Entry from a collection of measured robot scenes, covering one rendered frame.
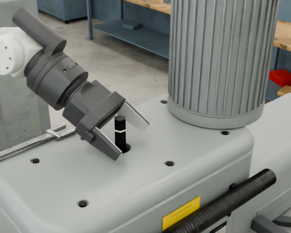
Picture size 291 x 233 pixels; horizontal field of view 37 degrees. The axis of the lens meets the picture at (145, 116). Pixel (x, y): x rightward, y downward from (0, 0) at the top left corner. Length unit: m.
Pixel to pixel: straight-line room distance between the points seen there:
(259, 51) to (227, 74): 0.07
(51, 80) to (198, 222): 0.34
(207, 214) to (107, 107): 0.25
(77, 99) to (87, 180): 0.14
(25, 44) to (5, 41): 0.04
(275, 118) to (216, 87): 0.42
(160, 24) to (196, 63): 6.26
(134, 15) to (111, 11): 0.66
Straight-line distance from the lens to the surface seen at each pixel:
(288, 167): 1.07
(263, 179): 0.87
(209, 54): 0.77
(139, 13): 7.41
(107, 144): 0.70
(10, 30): 0.86
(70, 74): 0.74
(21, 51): 0.76
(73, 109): 0.73
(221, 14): 0.76
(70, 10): 8.19
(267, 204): 1.06
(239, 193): 0.82
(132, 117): 0.79
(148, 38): 6.63
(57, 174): 0.72
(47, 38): 0.76
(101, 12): 8.33
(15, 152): 0.78
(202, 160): 0.75
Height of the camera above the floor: 2.31
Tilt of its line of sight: 28 degrees down
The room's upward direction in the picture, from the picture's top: straight up
